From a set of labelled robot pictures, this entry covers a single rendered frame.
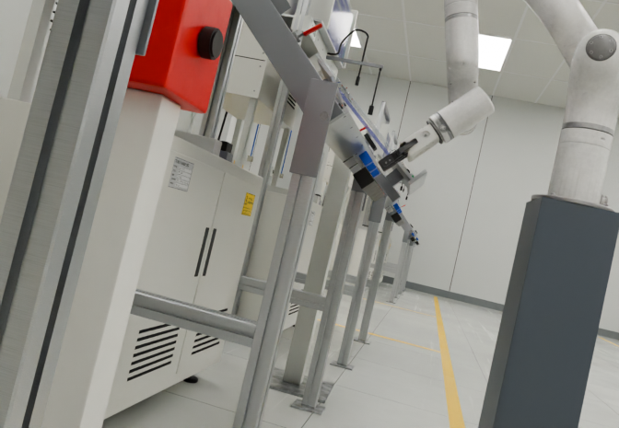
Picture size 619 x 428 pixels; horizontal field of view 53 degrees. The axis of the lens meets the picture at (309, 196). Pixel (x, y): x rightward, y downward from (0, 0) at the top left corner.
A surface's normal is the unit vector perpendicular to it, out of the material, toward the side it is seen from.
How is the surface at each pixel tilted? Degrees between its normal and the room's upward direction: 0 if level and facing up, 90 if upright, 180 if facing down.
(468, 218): 90
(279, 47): 90
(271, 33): 90
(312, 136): 90
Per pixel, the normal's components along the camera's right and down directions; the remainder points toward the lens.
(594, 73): -0.51, 0.47
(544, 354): -0.14, -0.08
